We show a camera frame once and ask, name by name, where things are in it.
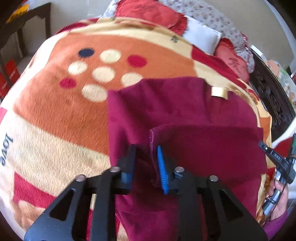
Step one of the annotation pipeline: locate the maroon fleece garment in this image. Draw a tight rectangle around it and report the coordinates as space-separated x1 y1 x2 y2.
107 77 270 240

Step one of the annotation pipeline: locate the right forearm magenta sleeve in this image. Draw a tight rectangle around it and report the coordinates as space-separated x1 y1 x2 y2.
263 211 288 240

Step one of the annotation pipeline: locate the person's right hand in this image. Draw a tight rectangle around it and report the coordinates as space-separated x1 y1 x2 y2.
265 172 290 222

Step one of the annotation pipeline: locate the dark carved wooden headboard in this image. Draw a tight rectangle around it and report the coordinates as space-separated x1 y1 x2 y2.
249 50 295 141

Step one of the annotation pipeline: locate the orange cream patterned blanket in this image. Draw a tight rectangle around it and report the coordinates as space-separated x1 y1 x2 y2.
1 18 272 236

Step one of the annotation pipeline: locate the red heart pillow right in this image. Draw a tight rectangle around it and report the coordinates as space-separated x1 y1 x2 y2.
214 38 249 83

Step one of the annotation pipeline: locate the red heart pillow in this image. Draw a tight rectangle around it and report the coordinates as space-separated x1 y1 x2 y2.
214 38 249 83
115 0 188 35

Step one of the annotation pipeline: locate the white small pillow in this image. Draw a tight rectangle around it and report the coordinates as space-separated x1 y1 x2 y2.
182 16 222 56

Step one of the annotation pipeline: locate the floral grey quilt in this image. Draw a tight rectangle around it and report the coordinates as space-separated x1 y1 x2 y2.
103 1 255 74

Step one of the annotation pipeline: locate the dark wooden side table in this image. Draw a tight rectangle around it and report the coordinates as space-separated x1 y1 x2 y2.
0 2 52 86

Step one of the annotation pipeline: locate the red heart pillow left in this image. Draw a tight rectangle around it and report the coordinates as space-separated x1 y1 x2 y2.
115 0 188 35

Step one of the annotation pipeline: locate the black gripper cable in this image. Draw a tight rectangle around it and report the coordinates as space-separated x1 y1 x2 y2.
263 182 287 223

